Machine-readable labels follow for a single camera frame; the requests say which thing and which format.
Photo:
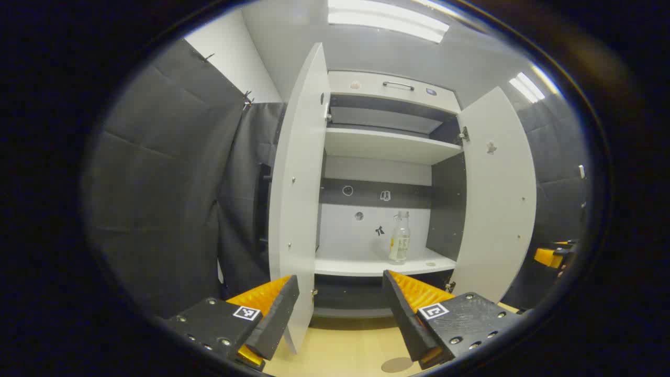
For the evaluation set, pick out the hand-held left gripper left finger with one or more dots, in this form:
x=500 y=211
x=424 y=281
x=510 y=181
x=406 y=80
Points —
x=277 y=319

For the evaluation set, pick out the white cabinet shelf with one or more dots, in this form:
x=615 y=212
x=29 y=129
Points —
x=366 y=266
x=387 y=145

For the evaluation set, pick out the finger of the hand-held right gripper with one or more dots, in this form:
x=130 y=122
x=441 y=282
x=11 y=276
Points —
x=545 y=257

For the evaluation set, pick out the white cabinet door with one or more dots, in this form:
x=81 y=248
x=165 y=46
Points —
x=497 y=199
x=296 y=183

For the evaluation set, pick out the metal cloth clip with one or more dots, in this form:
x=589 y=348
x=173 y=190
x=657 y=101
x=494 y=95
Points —
x=247 y=99

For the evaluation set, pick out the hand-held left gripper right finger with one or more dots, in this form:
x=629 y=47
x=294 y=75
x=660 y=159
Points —
x=405 y=319

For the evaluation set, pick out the small ceiling light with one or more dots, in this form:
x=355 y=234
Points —
x=526 y=86

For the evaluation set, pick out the black quilted cloth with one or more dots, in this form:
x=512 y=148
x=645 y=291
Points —
x=555 y=157
x=157 y=183

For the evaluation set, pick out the clear glass bottle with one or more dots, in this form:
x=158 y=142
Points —
x=399 y=238

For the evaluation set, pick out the black backdrop cloth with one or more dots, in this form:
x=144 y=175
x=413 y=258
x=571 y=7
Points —
x=246 y=183

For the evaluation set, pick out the round brown coaster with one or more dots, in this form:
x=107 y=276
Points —
x=397 y=364

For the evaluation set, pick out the white and grey cabinet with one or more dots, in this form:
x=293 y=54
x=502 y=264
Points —
x=377 y=178

